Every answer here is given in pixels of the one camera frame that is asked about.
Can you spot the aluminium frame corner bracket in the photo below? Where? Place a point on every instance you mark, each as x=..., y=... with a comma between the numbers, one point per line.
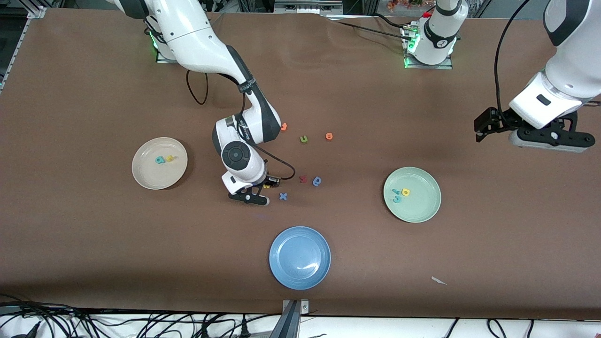
x=36, y=11

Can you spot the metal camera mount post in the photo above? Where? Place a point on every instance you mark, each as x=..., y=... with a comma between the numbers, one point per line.
x=288, y=324

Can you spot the grey metal device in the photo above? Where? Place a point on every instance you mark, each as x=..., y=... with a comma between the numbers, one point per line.
x=307, y=5

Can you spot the pale green plate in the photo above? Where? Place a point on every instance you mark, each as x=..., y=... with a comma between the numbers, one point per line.
x=420, y=206

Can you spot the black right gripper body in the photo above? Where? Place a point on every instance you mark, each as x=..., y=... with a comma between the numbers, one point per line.
x=267, y=180

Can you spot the white paper scrap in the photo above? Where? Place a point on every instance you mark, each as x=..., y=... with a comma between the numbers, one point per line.
x=439, y=280

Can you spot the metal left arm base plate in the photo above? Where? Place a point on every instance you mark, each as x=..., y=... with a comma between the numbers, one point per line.
x=429, y=66

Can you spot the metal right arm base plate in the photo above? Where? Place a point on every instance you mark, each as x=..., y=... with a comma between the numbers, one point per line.
x=162, y=60

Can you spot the brown table cover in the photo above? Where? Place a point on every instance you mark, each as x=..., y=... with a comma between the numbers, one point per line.
x=300, y=84

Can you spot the blue plate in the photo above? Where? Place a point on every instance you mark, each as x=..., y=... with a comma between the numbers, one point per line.
x=299, y=258

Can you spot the beige brown plate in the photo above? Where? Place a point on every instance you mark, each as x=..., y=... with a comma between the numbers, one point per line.
x=155, y=174

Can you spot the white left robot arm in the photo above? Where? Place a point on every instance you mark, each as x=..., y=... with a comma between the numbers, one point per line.
x=439, y=37

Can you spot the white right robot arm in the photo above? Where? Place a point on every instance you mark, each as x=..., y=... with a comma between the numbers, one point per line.
x=188, y=33

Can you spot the orange dried plant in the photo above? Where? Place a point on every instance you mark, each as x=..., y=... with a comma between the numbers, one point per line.
x=408, y=3

